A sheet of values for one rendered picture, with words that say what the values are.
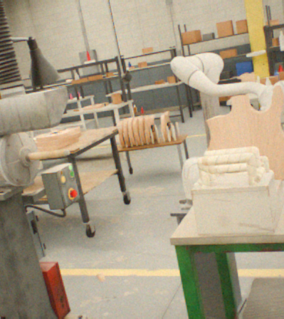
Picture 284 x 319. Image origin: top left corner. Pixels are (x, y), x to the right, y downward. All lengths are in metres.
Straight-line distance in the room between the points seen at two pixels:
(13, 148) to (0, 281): 0.69
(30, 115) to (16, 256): 0.76
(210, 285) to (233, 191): 1.25
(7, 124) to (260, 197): 1.04
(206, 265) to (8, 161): 1.28
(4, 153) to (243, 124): 1.02
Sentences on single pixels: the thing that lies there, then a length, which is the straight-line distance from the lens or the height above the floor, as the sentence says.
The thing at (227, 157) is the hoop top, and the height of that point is 1.21.
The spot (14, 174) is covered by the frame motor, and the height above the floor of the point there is 1.20.
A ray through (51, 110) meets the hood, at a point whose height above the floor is 1.45.
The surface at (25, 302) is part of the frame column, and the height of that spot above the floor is 0.55.
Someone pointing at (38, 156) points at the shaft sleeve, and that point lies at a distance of 2.05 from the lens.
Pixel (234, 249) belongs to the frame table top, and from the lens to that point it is 1.65.
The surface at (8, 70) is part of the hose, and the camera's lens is 1.93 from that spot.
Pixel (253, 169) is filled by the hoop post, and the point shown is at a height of 1.16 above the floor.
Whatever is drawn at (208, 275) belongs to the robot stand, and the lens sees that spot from 2.70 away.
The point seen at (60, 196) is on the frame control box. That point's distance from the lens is 2.32.
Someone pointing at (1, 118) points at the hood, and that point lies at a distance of 1.94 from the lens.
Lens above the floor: 1.58
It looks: 13 degrees down
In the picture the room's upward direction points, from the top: 11 degrees counter-clockwise
